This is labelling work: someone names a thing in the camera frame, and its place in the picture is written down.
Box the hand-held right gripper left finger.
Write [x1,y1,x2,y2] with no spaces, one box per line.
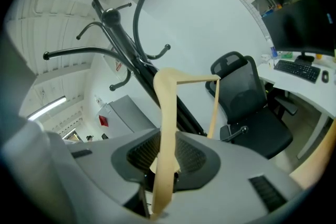
[62,128,161,224]

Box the person's right forearm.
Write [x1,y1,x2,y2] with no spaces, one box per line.
[288,118,336,190]

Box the white bottle blue base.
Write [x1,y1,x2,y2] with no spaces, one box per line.
[265,35,278,58]

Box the black coat rack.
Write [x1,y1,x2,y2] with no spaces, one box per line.
[43,0,208,137]

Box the white desk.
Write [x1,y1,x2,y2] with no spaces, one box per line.
[256,51,336,161]

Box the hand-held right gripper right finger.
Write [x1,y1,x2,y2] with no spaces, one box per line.
[167,131,302,224]

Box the black computer monitor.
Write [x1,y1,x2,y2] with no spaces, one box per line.
[261,0,336,63]

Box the long ceiling light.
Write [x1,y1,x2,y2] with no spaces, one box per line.
[27,95,68,122]

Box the grey metal cabinet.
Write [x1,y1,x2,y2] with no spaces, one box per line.
[107,94,158,134]

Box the black mesh office chair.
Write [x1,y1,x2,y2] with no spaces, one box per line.
[204,51,299,160]

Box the black keyboard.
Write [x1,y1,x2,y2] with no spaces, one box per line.
[273,59,321,84]

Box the beige wooden hanger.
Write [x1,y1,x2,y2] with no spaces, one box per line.
[149,67,223,220]

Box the red tag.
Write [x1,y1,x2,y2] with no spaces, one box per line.
[98,114,110,128]

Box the person's white shirt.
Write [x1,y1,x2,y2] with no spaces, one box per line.
[0,31,77,224]

